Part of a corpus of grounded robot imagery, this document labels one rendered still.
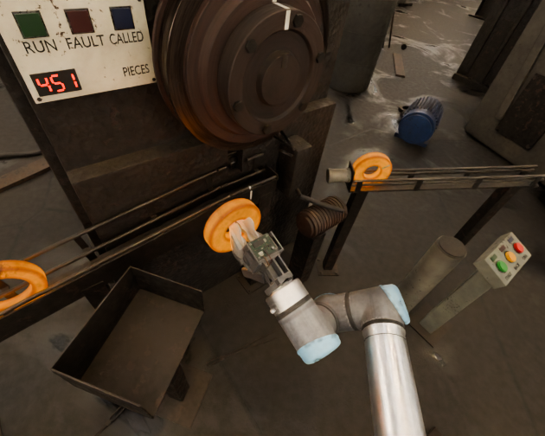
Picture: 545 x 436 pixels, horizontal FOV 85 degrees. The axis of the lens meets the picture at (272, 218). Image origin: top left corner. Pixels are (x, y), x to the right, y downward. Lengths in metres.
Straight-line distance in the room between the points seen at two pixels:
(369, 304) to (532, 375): 1.38
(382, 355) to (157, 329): 0.56
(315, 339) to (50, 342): 1.29
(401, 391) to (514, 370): 1.35
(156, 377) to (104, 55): 0.74
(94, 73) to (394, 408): 0.89
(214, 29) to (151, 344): 0.74
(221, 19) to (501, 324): 1.91
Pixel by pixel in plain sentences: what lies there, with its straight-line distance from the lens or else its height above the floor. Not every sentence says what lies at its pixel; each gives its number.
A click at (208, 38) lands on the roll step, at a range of 0.70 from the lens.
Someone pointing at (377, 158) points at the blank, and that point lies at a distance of 1.21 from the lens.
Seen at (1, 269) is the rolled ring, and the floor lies 0.76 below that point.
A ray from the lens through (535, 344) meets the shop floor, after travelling 2.13.
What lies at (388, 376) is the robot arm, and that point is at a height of 0.83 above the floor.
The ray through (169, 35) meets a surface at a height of 1.20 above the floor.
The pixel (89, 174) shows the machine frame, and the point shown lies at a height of 0.87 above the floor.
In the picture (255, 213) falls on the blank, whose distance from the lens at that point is 0.75.
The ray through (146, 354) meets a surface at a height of 0.60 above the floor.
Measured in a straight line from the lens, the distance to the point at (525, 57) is 3.36.
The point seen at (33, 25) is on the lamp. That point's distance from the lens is 0.77.
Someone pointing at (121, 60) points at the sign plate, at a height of 1.12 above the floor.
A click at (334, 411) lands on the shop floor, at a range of 1.48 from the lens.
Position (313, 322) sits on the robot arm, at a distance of 0.65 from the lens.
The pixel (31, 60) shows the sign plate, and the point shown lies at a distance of 0.79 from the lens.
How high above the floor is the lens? 1.40
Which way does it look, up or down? 47 degrees down
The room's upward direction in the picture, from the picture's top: 9 degrees clockwise
